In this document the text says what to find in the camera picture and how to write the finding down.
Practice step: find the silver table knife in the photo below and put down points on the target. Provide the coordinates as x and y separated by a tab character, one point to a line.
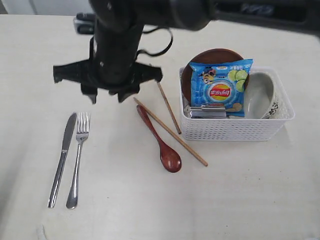
67	137

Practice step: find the silver metal fork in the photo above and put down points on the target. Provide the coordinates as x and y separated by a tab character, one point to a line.
82	134

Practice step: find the white perforated plastic basket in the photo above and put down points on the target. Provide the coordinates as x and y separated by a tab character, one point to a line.
237	129

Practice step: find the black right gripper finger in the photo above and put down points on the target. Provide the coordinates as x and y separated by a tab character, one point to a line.
78	72
141	73

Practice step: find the dark wooden chopstick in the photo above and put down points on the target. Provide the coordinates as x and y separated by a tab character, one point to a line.
169	108

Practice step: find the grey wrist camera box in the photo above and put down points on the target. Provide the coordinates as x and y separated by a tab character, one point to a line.
84	23

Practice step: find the red-brown wooden spoon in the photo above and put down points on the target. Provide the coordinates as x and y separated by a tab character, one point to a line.
170	159

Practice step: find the brown round plate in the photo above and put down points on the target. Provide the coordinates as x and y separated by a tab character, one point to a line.
211	56

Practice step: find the white floral ceramic bowl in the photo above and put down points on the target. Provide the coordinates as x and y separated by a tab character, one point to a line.
260	97

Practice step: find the light wooden chopstick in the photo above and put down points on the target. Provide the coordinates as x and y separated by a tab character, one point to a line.
175	136

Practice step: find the shiny steel cup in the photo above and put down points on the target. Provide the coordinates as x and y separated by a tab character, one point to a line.
217	111

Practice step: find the blue chips bag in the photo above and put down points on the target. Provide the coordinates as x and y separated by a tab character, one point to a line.
220	84

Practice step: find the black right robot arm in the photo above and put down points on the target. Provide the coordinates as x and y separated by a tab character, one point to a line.
193	15

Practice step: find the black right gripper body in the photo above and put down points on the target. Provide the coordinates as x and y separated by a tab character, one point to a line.
113	50

